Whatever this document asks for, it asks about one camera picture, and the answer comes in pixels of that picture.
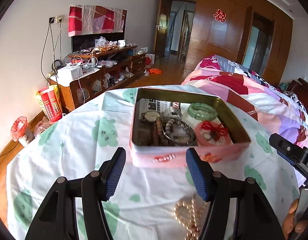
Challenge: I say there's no cream pearl necklace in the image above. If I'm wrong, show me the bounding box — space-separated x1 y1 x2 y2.
172 197 210 240

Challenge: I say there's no red knot charm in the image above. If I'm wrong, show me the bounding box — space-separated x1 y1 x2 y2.
201 121 228 141

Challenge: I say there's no green jade bangle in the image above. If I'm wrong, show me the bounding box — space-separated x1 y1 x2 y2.
187 103 218 121

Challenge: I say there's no silver metal bangle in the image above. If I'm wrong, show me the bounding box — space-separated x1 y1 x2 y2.
162 118 198 146

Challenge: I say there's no pink metal jewelry tin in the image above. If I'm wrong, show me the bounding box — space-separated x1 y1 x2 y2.
130 88 251 167

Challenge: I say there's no right hand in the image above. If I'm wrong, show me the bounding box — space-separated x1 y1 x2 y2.
282 198 308 239

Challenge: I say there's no patchwork pink purple quilt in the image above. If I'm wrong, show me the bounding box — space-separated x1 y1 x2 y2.
182 55 308 148

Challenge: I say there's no dark wooden headboard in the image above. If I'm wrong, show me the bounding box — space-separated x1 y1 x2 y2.
287 78 308 113

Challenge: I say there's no white green patterned tablecloth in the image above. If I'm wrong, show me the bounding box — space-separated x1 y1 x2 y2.
6 88 299 239

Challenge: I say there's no red plastic bag bin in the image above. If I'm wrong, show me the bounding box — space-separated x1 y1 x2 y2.
10 116 34 147

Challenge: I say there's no red yellow gift box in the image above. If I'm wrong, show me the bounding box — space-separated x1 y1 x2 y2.
36 85 63 122

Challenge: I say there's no silver wristwatch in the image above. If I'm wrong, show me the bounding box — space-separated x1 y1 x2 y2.
142 110 162 122

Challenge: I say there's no wooden TV cabinet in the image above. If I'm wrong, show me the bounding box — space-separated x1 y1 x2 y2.
49 47 146 113

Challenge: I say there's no white box on cabinet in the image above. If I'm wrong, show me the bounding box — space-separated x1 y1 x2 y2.
57 64 83 81

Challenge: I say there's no wooden wardrobe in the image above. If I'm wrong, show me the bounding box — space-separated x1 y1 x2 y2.
185 0 293 86

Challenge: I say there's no red double happiness decal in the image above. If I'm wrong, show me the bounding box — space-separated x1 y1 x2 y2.
213 9 227 23

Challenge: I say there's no orange object on floor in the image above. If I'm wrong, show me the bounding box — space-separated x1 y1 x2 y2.
146 68 162 75

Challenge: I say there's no wooden door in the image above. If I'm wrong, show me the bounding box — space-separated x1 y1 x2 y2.
153 0 172 61

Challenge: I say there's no black television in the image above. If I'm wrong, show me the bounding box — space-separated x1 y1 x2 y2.
71 31 125 52

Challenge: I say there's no red pink patchwork cloth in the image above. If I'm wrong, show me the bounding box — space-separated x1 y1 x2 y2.
68 5 127 37

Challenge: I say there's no brown wooden bead bracelet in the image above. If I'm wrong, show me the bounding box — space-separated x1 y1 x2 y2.
150 117 170 147

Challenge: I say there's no wall power socket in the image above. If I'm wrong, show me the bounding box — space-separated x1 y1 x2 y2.
49 15 63 24

